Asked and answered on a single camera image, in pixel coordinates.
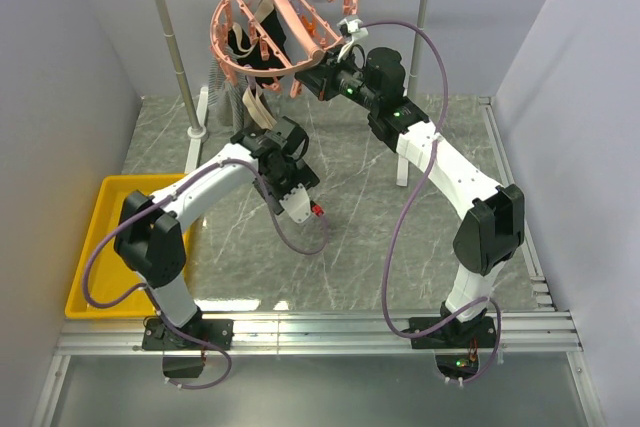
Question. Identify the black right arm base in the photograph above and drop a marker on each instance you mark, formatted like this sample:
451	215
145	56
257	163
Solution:
463	351

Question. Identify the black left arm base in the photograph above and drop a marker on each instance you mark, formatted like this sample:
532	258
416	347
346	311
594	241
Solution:
185	351

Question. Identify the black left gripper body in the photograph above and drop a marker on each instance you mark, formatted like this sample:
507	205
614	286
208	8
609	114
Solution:
293	171

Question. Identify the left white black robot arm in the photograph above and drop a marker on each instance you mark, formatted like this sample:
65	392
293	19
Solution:
235	165

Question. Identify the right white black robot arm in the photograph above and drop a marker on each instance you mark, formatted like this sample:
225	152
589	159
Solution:
492	215

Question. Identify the grey striped underwear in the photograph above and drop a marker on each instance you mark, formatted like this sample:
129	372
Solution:
225	99

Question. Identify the pink round clip hanger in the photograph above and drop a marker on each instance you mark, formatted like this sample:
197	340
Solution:
239	47

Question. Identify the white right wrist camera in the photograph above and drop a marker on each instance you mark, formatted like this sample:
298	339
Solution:
353	32

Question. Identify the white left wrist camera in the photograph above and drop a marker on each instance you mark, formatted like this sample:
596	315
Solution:
298	205

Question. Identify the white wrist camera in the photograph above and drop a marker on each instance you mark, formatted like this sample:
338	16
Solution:
353	32
298	205

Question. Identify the yellow plastic tray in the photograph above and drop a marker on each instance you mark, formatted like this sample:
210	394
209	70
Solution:
131	270

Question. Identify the aluminium right side rail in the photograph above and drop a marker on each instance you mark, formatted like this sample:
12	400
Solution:
541	290

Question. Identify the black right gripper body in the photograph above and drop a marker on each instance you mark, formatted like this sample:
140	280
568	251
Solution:
338	77

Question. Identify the aluminium table edge rail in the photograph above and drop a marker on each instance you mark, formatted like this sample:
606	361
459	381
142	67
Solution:
325	333

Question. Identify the dark grey boxer briefs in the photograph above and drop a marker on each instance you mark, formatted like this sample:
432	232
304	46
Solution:
257	108

